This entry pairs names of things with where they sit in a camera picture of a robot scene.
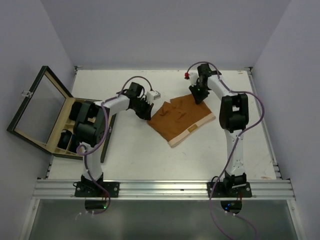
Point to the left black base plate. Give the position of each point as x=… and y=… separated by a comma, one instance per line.
x=91, y=190

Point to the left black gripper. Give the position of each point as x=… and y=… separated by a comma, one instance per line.
x=146, y=114

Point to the rolled black underwear in box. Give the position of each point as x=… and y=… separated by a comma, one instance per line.
x=64, y=140

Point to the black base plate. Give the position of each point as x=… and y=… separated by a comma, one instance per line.
x=230, y=187
x=91, y=190

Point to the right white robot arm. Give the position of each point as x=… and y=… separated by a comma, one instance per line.
x=233, y=119

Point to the black underwear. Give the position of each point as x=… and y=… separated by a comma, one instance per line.
x=64, y=140
x=74, y=143
x=75, y=109

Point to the wooden compartment organizer box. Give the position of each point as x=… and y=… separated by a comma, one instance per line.
x=85, y=123

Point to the orange underwear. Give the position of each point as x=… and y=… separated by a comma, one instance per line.
x=179, y=118

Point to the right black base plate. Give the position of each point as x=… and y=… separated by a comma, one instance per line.
x=230, y=187

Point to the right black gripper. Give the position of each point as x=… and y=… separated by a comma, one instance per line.
x=198, y=97

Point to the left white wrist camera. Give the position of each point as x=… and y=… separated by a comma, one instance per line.
x=151, y=96

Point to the glass box lid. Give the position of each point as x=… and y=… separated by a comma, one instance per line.
x=40, y=119

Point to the white wall latch clip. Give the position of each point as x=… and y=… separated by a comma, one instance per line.
x=26, y=93

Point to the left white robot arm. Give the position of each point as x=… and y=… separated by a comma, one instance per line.
x=112, y=106

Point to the aluminium mounting rail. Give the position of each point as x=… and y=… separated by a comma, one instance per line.
x=53, y=189

